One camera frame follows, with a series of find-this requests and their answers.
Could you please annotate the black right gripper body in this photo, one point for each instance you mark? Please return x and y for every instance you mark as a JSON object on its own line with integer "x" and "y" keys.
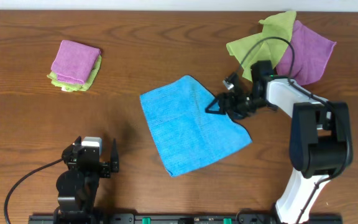
{"x": 230, "y": 103}

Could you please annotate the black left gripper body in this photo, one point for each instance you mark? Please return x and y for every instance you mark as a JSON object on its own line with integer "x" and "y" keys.
{"x": 95, "y": 165}

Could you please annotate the blue microfiber cloth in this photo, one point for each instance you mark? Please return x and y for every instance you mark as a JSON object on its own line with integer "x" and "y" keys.
{"x": 186, "y": 137}

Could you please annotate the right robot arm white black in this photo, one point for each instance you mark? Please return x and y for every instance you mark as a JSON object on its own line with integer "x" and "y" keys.
{"x": 320, "y": 139}

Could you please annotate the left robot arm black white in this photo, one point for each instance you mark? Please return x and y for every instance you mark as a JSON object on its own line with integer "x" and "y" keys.
{"x": 77, "y": 187}

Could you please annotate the folded green cloth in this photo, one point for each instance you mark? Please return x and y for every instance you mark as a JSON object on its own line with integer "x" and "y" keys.
{"x": 77, "y": 87}

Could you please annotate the loose green microfiber cloth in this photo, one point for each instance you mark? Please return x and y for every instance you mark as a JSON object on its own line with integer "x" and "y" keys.
{"x": 270, "y": 44}

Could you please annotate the loose purple microfiber cloth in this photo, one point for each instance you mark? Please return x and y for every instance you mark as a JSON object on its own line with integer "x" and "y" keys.
{"x": 312, "y": 53}

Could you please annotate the folded purple cloth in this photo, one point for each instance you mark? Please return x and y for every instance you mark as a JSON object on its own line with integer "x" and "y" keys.
{"x": 74, "y": 62}

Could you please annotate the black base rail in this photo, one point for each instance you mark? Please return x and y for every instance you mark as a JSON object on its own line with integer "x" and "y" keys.
{"x": 128, "y": 218}

